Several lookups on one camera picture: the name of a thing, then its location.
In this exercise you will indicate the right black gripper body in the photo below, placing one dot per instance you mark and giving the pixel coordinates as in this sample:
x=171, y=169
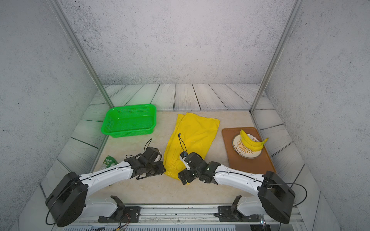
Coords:
x=189, y=175

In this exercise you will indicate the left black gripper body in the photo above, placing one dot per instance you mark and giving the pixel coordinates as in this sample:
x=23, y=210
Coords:
x=155, y=169

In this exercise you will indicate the yellow shorts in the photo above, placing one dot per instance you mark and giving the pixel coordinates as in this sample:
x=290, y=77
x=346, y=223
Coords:
x=192, y=133

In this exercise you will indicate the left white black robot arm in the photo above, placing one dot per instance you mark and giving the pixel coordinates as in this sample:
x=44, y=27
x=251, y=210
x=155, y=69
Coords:
x=70, y=200

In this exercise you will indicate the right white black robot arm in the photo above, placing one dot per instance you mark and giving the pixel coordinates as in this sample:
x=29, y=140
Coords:
x=272, y=196

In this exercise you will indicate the green snack bag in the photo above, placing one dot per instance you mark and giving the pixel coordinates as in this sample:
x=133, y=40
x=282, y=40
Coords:
x=108, y=162

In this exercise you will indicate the patterned round plate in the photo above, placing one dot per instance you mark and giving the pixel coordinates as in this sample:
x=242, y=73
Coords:
x=244, y=151

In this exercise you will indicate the green plastic basket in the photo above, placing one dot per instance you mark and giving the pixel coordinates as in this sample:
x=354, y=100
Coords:
x=132, y=120

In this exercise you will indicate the brown cutting board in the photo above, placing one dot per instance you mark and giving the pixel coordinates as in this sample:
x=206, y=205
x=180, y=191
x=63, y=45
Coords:
x=260, y=164

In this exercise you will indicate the yellow banana bunch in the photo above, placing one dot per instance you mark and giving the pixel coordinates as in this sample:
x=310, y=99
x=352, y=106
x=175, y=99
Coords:
x=254, y=146

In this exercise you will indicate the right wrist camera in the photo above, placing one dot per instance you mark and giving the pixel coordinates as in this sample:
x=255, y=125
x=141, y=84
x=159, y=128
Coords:
x=183, y=156

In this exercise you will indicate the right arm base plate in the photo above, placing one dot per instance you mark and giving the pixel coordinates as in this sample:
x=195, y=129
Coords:
x=231, y=214

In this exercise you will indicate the aluminium front rail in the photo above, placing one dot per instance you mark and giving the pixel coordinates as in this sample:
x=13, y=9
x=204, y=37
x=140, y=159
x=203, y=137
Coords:
x=195, y=217

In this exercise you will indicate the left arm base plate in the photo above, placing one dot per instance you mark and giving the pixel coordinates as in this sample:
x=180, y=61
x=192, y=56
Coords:
x=122, y=213

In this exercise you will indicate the left metal frame post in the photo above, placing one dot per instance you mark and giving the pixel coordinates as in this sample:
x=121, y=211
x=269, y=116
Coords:
x=63, y=21

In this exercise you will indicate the metal frame post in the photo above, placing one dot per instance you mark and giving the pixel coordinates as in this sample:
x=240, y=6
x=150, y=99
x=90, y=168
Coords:
x=277, y=53
x=63, y=21

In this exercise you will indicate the right metal frame post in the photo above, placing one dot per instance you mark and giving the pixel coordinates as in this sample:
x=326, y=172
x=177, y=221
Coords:
x=277, y=53

